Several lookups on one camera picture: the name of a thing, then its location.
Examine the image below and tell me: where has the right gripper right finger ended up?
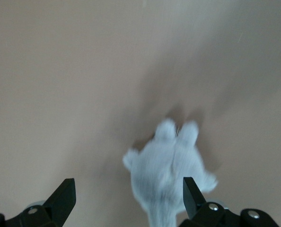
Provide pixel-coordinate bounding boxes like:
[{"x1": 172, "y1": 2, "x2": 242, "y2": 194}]
[{"x1": 179, "y1": 176, "x2": 280, "y2": 227}]

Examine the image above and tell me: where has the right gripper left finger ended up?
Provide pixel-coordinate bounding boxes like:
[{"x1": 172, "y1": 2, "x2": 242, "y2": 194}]
[{"x1": 0, "y1": 178, "x2": 76, "y2": 227}]

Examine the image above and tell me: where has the grey plush toy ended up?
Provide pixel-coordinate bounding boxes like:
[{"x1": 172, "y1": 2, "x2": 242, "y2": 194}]
[{"x1": 123, "y1": 118, "x2": 219, "y2": 227}]

